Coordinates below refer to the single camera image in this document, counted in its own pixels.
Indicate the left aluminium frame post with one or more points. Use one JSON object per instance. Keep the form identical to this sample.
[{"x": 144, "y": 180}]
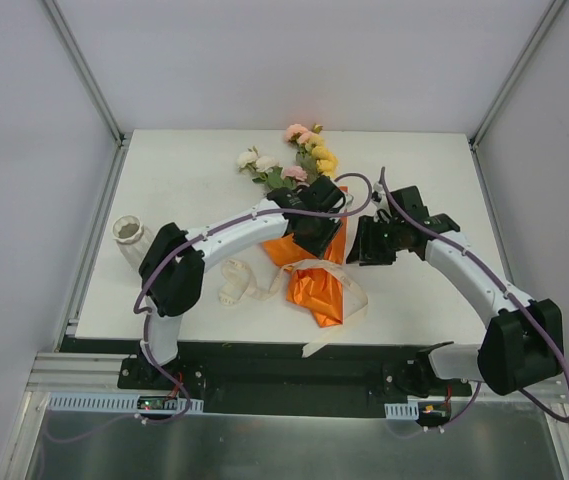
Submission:
[{"x": 77, "y": 59}]

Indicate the left white cable duct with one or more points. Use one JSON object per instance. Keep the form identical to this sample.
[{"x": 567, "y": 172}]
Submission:
[{"x": 123, "y": 403}]

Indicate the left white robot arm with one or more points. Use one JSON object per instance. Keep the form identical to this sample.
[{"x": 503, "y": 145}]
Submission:
[{"x": 173, "y": 267}]

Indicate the aluminium frame post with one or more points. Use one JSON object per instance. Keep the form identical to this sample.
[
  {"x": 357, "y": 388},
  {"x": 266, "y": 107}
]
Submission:
[
  {"x": 77, "y": 59},
  {"x": 530, "y": 48}
]

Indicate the orange wrapping paper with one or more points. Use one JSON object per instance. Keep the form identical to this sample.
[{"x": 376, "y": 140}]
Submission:
[{"x": 314, "y": 289}]

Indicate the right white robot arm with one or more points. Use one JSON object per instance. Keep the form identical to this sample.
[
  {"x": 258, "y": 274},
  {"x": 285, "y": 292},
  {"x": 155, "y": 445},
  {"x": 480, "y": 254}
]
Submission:
[{"x": 523, "y": 338}]

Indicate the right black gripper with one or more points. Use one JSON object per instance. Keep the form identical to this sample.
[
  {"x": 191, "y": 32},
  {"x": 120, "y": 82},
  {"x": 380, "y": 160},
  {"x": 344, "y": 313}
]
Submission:
[{"x": 365, "y": 243}]

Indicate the white cable duct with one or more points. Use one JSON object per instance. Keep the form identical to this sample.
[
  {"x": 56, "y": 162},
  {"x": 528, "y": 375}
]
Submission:
[
  {"x": 408, "y": 411},
  {"x": 123, "y": 403}
]

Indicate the white ceramic vase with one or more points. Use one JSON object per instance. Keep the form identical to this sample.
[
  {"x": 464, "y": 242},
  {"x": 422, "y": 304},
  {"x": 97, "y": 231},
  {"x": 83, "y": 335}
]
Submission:
[{"x": 132, "y": 240}]

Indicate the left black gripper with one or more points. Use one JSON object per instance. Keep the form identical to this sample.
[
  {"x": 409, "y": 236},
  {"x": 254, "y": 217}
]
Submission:
[{"x": 315, "y": 237}]

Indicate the artificial flower bouquet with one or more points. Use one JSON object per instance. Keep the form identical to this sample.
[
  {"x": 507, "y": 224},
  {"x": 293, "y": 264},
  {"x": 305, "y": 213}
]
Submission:
[{"x": 312, "y": 159}]

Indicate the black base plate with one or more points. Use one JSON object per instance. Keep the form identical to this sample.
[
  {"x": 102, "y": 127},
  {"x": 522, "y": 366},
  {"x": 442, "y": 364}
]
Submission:
[{"x": 349, "y": 381}]

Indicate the right aluminium frame post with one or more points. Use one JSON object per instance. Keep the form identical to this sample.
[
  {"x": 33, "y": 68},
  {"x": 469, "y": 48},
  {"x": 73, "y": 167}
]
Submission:
[{"x": 530, "y": 48}]

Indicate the right white cable duct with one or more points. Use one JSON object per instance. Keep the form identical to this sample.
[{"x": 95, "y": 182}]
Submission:
[{"x": 408, "y": 411}]

